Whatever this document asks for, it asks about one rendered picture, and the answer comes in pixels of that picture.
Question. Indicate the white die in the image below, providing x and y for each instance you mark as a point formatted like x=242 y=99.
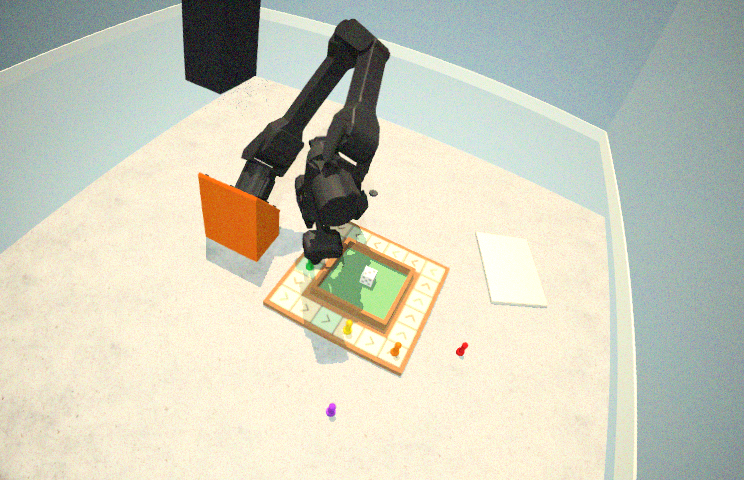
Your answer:
x=368 y=276

